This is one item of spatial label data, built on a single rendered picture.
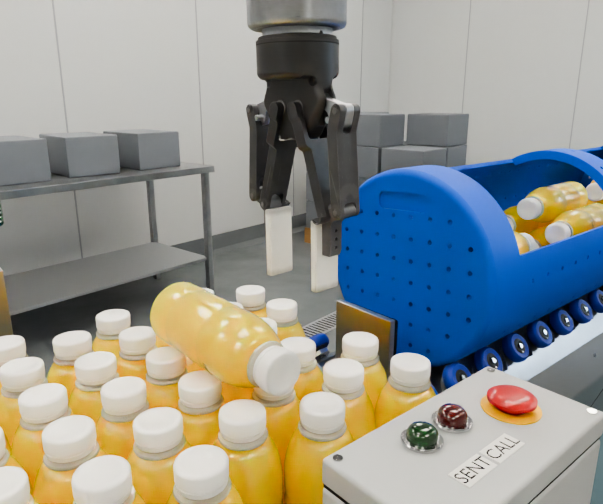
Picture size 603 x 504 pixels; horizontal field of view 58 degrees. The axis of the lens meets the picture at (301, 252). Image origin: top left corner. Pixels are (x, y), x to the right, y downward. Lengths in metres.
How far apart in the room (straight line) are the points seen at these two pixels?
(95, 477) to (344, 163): 0.31
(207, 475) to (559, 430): 0.25
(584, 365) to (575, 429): 0.65
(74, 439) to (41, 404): 0.07
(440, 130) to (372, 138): 0.57
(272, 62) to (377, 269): 0.41
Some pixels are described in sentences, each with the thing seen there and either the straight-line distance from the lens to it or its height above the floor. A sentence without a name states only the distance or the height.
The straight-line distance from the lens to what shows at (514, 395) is 0.45.
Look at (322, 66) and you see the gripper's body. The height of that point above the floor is 1.35.
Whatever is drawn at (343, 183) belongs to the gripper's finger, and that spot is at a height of 1.26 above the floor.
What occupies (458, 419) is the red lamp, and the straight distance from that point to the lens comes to 0.42.
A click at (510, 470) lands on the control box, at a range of 0.39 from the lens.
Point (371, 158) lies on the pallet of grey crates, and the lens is 4.60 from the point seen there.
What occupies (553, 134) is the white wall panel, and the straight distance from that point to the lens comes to 6.13.
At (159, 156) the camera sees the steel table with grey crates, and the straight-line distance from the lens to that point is 3.53.
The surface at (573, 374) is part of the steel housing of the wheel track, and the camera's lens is 1.06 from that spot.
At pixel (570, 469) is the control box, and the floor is 1.08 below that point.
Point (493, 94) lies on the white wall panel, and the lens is 6.33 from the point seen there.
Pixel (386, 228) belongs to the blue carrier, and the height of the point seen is 1.15.
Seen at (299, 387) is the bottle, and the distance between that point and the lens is 0.57.
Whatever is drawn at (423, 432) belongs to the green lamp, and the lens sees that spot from 0.39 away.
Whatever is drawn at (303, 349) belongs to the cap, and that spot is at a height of 1.08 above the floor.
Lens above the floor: 1.33
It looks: 16 degrees down
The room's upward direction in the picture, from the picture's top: straight up
